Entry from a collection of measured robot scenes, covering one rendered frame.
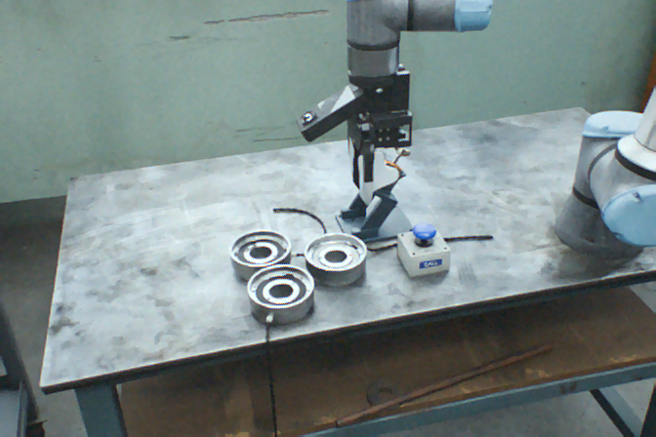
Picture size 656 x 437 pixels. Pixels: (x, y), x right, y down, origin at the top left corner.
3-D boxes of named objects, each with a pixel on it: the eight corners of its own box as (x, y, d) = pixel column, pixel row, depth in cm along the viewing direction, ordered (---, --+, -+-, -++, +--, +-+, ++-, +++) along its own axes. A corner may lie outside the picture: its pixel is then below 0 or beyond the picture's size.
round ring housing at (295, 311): (263, 279, 118) (261, 260, 116) (322, 290, 116) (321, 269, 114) (239, 321, 110) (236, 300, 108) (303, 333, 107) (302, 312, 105)
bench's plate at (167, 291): (42, 397, 101) (39, 386, 100) (71, 185, 151) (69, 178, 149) (773, 258, 124) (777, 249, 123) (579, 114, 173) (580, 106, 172)
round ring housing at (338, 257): (329, 297, 114) (329, 278, 112) (294, 266, 121) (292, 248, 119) (379, 273, 119) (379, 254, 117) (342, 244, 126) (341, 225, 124)
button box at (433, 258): (410, 279, 118) (411, 256, 115) (396, 254, 123) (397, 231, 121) (455, 270, 119) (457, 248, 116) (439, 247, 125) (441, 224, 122)
